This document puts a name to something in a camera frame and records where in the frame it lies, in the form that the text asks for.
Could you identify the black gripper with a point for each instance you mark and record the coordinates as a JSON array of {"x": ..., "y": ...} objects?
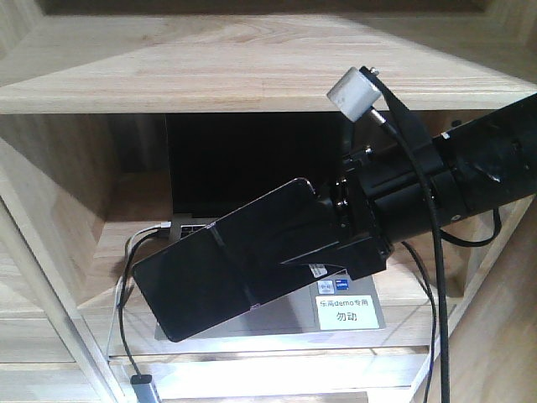
[{"x": 385, "y": 205}]

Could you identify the black foldable phone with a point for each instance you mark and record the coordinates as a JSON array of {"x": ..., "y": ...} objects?
[{"x": 231, "y": 266}]

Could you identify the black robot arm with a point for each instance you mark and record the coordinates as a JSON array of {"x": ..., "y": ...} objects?
[{"x": 472, "y": 168}]

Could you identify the white label right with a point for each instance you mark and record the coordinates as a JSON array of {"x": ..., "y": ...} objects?
[{"x": 346, "y": 312}]

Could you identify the grey laptop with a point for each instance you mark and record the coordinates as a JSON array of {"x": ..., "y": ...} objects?
[{"x": 220, "y": 162}]

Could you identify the grey usb hub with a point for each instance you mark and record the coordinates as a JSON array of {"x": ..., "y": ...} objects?
[{"x": 144, "y": 388}]

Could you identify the wooden shelf unit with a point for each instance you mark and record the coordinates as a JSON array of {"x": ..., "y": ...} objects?
[{"x": 75, "y": 72}]

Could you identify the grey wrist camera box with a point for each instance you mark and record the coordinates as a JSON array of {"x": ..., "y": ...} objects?
[{"x": 353, "y": 94}]

